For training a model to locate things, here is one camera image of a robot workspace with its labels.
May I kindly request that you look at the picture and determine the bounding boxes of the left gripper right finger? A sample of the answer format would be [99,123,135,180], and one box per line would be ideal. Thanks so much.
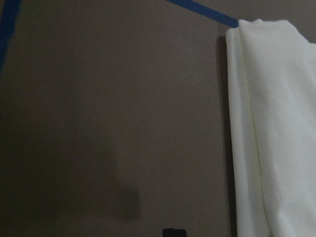
[174,229,186,237]

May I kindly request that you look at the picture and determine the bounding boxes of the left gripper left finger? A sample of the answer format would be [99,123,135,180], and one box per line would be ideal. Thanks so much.
[162,228,174,237]

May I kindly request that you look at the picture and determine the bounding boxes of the cream long-sleeve cat shirt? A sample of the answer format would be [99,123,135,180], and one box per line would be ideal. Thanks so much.
[226,19,316,237]

